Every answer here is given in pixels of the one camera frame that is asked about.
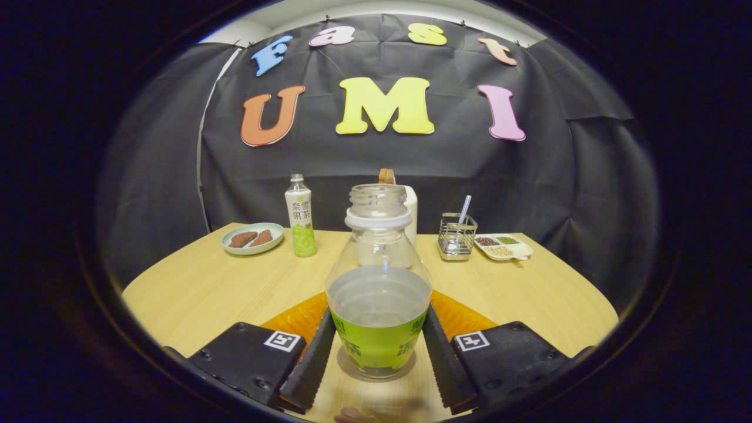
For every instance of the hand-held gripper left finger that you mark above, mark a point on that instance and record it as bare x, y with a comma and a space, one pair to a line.
314, 364

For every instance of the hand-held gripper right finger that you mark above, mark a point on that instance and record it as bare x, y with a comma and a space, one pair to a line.
440, 364

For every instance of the round brown coaster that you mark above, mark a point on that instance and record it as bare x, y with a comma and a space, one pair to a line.
345, 364

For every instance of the green label juice bottle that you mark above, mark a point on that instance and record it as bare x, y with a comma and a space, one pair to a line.
379, 346

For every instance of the tall white label bottle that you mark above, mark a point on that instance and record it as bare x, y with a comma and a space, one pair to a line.
302, 223

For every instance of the pale green plate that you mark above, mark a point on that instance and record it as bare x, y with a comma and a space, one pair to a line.
254, 251

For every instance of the wooden table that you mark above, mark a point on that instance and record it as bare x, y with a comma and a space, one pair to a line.
205, 294

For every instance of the brown food piece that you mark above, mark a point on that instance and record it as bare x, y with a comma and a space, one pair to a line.
262, 237
242, 239

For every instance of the white divided tray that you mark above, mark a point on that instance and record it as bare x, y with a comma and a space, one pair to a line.
520, 249

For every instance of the cream toaster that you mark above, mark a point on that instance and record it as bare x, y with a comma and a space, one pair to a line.
412, 217

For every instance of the striped straw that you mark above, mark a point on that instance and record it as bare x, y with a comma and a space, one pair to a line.
465, 208

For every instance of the brown toast slice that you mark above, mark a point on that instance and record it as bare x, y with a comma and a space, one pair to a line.
386, 176

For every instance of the black backdrop cloth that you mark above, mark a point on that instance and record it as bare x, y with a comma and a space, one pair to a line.
558, 188

